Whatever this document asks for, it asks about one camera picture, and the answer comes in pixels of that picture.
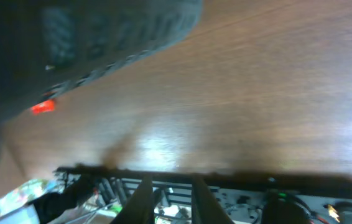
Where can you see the grey plastic shopping basket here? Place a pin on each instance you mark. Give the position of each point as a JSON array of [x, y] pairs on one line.
[[48, 48]]

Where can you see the orange spaghetti packet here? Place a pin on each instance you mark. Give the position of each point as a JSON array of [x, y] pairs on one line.
[[43, 107]]

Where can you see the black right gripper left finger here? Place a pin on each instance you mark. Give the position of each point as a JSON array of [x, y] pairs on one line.
[[140, 207]]

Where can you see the equipment rack under table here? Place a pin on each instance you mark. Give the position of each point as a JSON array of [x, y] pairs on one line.
[[83, 193]]

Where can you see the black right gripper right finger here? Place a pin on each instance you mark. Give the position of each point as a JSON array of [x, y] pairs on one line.
[[205, 207]]

